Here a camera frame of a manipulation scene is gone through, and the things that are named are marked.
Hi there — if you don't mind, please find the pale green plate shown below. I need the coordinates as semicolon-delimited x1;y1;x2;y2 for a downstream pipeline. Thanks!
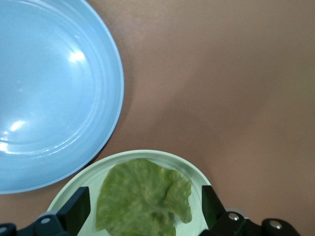
45;149;212;236

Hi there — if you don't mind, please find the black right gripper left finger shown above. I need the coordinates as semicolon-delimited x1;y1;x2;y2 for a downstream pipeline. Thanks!
33;186;91;236

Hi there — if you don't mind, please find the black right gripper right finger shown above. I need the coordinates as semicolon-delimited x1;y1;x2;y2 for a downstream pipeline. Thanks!
201;185;249;236

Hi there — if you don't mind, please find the green lettuce leaf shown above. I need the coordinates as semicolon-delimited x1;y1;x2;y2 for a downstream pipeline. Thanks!
95;158;193;236

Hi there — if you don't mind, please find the blue plate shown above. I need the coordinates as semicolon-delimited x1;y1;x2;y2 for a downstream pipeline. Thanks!
0;0;125;195

